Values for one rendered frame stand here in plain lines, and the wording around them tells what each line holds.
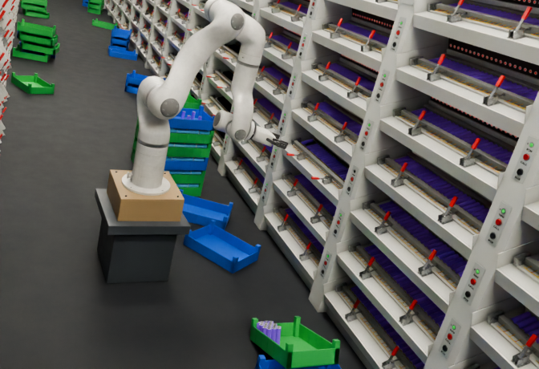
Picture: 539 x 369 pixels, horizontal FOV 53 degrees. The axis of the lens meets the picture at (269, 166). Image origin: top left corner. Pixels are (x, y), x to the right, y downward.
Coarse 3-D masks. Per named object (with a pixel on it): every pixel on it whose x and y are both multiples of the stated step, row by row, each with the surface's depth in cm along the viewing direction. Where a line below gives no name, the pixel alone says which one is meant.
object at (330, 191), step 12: (300, 132) 273; (288, 144) 273; (288, 156) 267; (300, 168) 255; (312, 168) 248; (348, 168) 245; (312, 180) 244; (324, 192) 234; (336, 192) 228; (336, 204) 225
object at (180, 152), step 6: (210, 144) 300; (168, 150) 288; (174, 150) 290; (180, 150) 292; (186, 150) 294; (192, 150) 296; (198, 150) 297; (204, 150) 299; (180, 156) 294; (186, 156) 295; (192, 156) 297; (198, 156) 299; (204, 156) 301
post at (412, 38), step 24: (408, 24) 190; (408, 48) 193; (384, 96) 199; (408, 96) 202; (384, 144) 206; (360, 168) 209; (360, 192) 212; (336, 216) 222; (336, 240) 221; (336, 264) 222; (312, 288) 235
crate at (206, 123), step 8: (200, 112) 309; (168, 120) 281; (176, 120) 283; (184, 120) 286; (192, 120) 288; (200, 120) 290; (208, 120) 293; (184, 128) 288; (192, 128) 290; (200, 128) 292; (208, 128) 295
